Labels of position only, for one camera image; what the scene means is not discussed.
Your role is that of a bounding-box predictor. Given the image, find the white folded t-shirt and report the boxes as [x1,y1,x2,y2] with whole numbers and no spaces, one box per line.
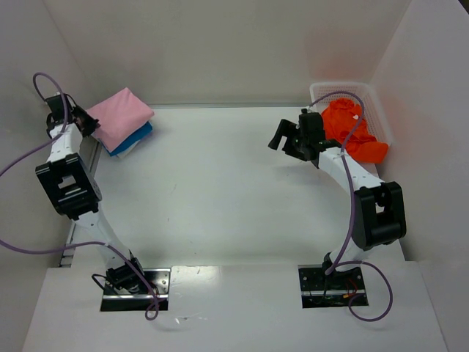
[109,140,141,158]

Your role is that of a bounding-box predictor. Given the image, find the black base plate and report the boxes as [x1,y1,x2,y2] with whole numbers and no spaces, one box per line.
[298,265,369,309]
[92,268,171,312]

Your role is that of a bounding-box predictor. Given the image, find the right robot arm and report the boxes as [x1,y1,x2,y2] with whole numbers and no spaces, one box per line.
[268,109,407,276]

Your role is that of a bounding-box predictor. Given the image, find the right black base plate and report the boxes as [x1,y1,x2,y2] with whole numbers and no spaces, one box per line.
[298,265,369,309]

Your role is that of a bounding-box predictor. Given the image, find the orange crumpled t-shirt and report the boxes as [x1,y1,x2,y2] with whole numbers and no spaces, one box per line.
[322,98,388,164]

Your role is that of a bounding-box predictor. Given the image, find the white perforated plastic basket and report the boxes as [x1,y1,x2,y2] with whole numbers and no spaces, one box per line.
[309,81,393,146]

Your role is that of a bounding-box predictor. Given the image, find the pink t-shirt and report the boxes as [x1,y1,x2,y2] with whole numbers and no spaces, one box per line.
[86,87,154,153]

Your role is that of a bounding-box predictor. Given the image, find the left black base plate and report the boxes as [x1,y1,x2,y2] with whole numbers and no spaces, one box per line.
[92,268,171,312]

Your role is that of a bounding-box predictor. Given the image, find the blue folded t-shirt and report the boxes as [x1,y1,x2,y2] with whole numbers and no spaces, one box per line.
[104,122,153,154]

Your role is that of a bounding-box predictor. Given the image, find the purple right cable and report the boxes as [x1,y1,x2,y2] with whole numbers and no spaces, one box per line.
[306,91,394,322]

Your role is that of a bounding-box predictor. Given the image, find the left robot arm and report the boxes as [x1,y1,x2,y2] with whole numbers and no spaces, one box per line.
[35,94,147,294]

